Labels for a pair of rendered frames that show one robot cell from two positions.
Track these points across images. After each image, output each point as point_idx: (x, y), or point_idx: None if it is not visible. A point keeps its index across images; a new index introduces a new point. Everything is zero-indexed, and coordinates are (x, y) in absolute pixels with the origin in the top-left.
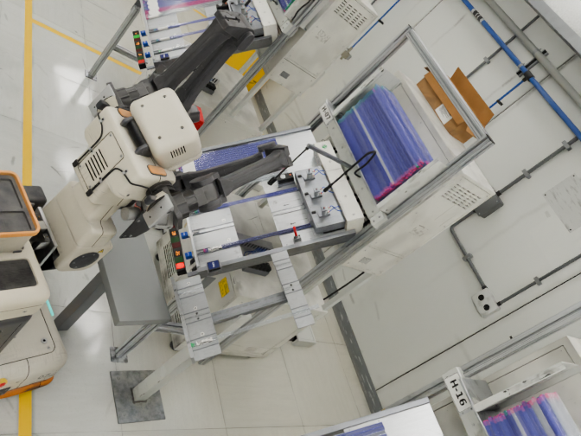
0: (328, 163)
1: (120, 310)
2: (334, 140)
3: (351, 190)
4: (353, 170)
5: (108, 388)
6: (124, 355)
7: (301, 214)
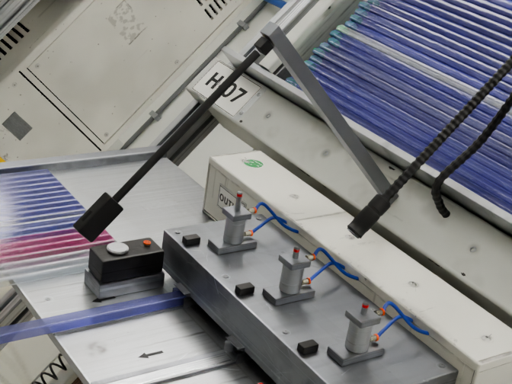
0: (292, 200)
1: None
2: (282, 145)
3: (424, 268)
4: (403, 206)
5: None
6: None
7: (232, 382)
